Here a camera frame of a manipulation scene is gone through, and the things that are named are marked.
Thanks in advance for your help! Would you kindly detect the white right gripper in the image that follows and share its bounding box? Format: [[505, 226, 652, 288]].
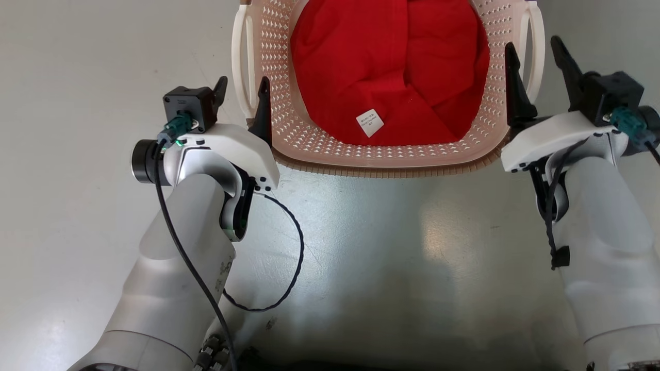
[[501, 35, 615, 174]]

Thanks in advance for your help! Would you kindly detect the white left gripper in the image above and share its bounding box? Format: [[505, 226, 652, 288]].
[[177, 76, 281, 192]]

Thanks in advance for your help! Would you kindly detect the beige perforated plastic laundry basket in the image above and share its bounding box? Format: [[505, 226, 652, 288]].
[[231, 0, 546, 179]]

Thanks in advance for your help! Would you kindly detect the red garment with white tag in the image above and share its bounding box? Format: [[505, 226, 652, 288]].
[[290, 0, 490, 147]]

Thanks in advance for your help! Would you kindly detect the black cable with green plug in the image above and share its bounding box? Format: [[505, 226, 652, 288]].
[[154, 114, 239, 371], [610, 105, 660, 166]]

